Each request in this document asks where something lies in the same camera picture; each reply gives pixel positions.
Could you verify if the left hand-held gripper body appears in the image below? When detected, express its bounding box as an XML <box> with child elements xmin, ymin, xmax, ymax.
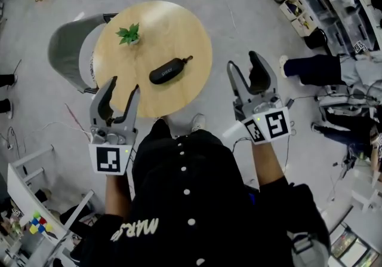
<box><xmin>88</xmin><ymin>116</ymin><xmax>138</xmax><ymax>176</ymax></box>

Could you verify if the person's left forearm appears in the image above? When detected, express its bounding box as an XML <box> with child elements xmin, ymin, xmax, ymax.
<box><xmin>104</xmin><ymin>173</ymin><xmax>134</xmax><ymax>217</ymax></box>

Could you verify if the white shelving unit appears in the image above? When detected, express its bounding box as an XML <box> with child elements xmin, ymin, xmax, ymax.
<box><xmin>268</xmin><ymin>0</ymin><xmax>382</xmax><ymax>54</ymax></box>

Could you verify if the white storage box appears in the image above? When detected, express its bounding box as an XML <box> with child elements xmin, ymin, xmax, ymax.
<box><xmin>279</xmin><ymin>0</ymin><xmax>305</xmax><ymax>20</ymax></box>
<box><xmin>291</xmin><ymin>10</ymin><xmax>317</xmax><ymax>36</ymax></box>

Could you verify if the grey shell chair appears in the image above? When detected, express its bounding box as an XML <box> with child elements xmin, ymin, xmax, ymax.
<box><xmin>47</xmin><ymin>13</ymin><xmax>119</xmax><ymax>95</ymax></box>

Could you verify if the glass window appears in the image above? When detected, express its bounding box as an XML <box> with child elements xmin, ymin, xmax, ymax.
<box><xmin>329</xmin><ymin>223</ymin><xmax>380</xmax><ymax>267</ymax></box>

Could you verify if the round wooden table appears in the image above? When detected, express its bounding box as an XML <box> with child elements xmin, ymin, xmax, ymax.
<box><xmin>93</xmin><ymin>0</ymin><xmax>213</xmax><ymax>119</ymax></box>

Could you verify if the black round bin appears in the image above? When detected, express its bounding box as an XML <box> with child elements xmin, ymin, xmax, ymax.
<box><xmin>304</xmin><ymin>28</ymin><xmax>329</xmax><ymax>50</ymax></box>

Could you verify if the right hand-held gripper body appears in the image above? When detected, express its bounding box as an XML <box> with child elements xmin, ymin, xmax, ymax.
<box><xmin>232</xmin><ymin>95</ymin><xmax>292</xmax><ymax>143</ymax></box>

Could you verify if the person's black buttoned jacket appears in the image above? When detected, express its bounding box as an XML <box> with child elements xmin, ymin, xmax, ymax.
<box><xmin>79</xmin><ymin>119</ymin><xmax>331</xmax><ymax>267</ymax></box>

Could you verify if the colourful puzzle cube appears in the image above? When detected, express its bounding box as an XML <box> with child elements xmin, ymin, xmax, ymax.
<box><xmin>29</xmin><ymin>211</ymin><xmax>53</xmax><ymax>235</ymax></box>

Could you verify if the person's right white shoe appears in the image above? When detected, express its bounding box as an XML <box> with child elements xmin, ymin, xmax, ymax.
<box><xmin>190</xmin><ymin>113</ymin><xmax>207</xmax><ymax>133</ymax></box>

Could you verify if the black zippered case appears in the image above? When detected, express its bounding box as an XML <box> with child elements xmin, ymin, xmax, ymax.
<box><xmin>149</xmin><ymin>55</ymin><xmax>194</xmax><ymax>85</ymax></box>

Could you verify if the small potted green plant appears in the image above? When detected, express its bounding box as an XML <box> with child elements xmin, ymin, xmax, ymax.
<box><xmin>115</xmin><ymin>23</ymin><xmax>141</xmax><ymax>46</ymax></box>

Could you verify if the person's right forearm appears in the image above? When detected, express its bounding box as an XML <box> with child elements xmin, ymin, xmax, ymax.
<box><xmin>252</xmin><ymin>140</ymin><xmax>287</xmax><ymax>186</ymax></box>

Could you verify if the white desk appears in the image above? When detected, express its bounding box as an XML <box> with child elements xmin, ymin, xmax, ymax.
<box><xmin>7</xmin><ymin>146</ymin><xmax>96</xmax><ymax>267</ymax></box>

